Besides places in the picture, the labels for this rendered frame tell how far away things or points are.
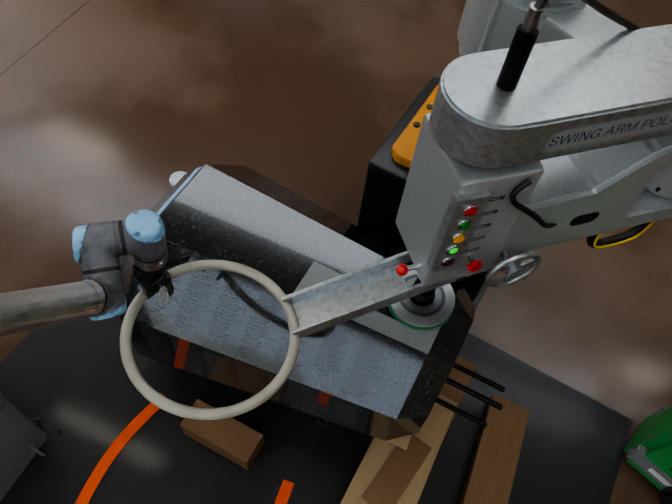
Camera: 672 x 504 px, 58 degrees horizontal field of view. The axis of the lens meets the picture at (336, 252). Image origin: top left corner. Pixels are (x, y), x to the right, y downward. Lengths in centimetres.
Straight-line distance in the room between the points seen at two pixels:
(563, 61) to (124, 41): 312
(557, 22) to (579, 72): 55
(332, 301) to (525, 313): 141
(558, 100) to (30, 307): 112
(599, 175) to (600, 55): 31
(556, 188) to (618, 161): 16
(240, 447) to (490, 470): 97
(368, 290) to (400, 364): 26
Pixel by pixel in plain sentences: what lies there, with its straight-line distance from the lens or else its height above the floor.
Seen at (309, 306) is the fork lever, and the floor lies 89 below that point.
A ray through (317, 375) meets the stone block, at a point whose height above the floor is 65.
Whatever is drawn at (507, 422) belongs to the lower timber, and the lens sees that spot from 263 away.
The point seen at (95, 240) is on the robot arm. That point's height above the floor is 121.
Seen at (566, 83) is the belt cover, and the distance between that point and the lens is 133.
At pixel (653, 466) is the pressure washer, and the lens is 278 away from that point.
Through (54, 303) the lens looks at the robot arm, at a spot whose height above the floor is 128.
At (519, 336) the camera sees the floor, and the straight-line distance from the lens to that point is 292.
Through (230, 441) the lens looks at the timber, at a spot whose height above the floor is 14.
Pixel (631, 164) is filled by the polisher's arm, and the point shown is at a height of 144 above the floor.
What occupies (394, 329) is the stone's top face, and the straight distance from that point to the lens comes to 186.
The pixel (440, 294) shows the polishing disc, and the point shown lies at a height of 83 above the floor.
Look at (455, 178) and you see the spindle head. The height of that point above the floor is 151.
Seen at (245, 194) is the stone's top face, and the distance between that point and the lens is 211.
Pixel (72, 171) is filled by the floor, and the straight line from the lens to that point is 340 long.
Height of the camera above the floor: 245
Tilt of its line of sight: 56 degrees down
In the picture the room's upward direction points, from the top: 8 degrees clockwise
